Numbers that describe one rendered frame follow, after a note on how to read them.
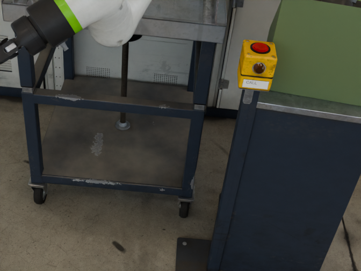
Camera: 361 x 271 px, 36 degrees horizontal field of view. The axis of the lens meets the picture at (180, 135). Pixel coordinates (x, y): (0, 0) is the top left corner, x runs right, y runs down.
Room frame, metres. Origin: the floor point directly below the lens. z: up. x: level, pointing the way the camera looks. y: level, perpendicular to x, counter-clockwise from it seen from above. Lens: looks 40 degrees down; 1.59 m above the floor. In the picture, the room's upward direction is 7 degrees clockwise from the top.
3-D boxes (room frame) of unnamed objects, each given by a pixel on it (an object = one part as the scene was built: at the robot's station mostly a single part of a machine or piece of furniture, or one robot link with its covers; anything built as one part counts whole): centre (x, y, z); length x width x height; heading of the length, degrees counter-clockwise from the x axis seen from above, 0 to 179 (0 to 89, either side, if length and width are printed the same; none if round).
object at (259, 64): (1.14, -0.17, 0.87); 0.03 x 0.01 x 0.03; 92
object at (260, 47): (1.18, -0.17, 0.90); 0.04 x 0.04 x 0.02
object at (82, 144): (1.70, 0.23, 0.46); 0.64 x 0.58 x 0.66; 2
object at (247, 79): (1.18, -0.17, 0.85); 0.08 x 0.08 x 0.10; 2
